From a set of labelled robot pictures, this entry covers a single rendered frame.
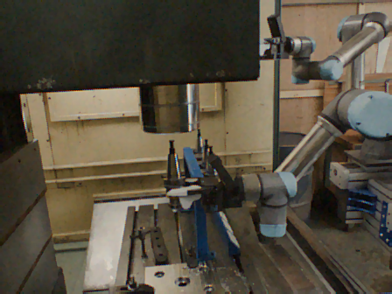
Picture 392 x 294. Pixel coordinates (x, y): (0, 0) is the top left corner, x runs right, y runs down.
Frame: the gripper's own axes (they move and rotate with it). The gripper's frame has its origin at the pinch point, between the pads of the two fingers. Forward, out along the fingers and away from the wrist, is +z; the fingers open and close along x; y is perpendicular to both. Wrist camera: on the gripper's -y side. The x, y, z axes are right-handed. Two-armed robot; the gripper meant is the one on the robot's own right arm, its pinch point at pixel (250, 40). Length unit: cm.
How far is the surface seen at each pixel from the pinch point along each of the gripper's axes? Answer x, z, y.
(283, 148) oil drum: 94, -137, 84
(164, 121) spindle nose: -21, 51, 20
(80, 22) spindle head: -17, 67, -3
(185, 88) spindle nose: -23, 46, 12
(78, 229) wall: 100, 43, 101
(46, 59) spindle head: -13, 74, 4
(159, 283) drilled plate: -11, 51, 70
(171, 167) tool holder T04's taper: -16, 47, 33
